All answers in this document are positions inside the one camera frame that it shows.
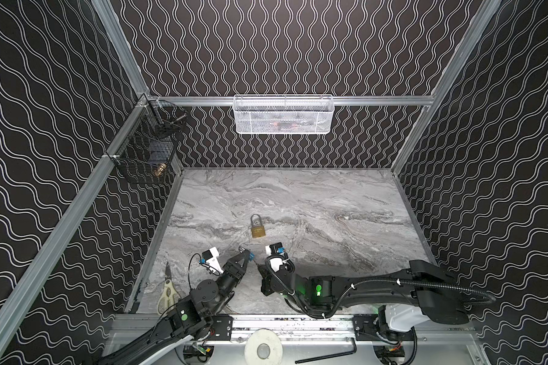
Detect black hex key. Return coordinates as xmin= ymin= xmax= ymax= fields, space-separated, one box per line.
xmin=295 ymin=338 xmax=358 ymax=364

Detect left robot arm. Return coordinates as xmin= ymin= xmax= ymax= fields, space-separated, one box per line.
xmin=88 ymin=249 xmax=254 ymax=364

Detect black wire wall basket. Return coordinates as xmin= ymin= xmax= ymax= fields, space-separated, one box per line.
xmin=112 ymin=100 xmax=189 ymax=186

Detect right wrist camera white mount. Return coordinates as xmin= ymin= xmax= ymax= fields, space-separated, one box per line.
xmin=266 ymin=243 xmax=289 ymax=272

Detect white mesh wall basket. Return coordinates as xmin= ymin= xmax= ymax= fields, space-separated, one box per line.
xmin=232 ymin=94 xmax=335 ymax=135

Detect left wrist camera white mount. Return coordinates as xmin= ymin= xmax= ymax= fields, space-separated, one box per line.
xmin=199 ymin=247 xmax=223 ymax=276

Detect beige handled scissors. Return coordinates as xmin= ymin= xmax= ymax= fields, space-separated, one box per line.
xmin=157 ymin=262 xmax=181 ymax=316

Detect white tape roll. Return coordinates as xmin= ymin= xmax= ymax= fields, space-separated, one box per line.
xmin=244 ymin=328 xmax=283 ymax=365

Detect brass padlock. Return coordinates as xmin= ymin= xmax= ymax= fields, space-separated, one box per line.
xmin=251 ymin=214 xmax=266 ymax=239

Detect black corrugated cable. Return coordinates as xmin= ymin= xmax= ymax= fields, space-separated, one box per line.
xmin=264 ymin=257 xmax=498 ymax=320

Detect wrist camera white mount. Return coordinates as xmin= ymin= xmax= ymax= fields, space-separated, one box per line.
xmin=266 ymin=243 xmax=289 ymax=272
xmin=199 ymin=247 xmax=223 ymax=276

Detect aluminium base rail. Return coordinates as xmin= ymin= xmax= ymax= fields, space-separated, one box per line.
xmin=109 ymin=313 xmax=480 ymax=345

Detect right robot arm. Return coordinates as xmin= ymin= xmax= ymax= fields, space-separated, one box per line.
xmin=258 ymin=260 xmax=468 ymax=325

